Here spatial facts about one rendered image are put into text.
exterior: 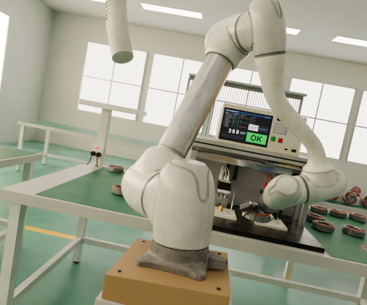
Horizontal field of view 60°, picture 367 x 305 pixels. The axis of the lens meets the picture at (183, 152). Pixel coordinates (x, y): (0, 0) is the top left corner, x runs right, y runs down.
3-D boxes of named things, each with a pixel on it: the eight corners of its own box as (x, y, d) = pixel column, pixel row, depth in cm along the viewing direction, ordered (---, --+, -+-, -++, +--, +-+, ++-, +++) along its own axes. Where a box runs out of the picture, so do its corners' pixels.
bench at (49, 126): (148, 198, 458) (157, 147, 451) (11, 170, 471) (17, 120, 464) (158, 187, 548) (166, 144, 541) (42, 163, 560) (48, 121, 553)
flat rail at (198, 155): (311, 180, 163) (312, 174, 162) (192, 157, 166) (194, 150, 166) (310, 179, 164) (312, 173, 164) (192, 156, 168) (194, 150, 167)
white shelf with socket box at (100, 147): (123, 180, 202) (136, 109, 198) (68, 169, 204) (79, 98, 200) (136, 172, 237) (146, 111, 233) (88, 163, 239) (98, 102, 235)
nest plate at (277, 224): (287, 231, 149) (287, 229, 149) (255, 224, 150) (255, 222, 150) (280, 221, 164) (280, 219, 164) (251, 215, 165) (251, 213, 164)
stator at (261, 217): (271, 226, 136) (272, 217, 136) (244, 220, 137) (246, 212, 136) (266, 218, 147) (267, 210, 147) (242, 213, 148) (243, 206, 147)
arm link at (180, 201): (171, 253, 75) (182, 161, 74) (137, 230, 90) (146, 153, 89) (222, 248, 84) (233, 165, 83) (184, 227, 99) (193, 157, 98)
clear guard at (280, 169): (330, 191, 138) (333, 178, 137) (275, 180, 139) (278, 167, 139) (307, 178, 170) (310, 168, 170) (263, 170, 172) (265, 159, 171)
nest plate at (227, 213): (236, 220, 150) (236, 218, 150) (204, 214, 151) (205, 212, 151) (233, 212, 165) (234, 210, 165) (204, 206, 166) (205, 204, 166)
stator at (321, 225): (338, 233, 169) (340, 227, 169) (323, 233, 165) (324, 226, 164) (321, 226, 179) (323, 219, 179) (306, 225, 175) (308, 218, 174)
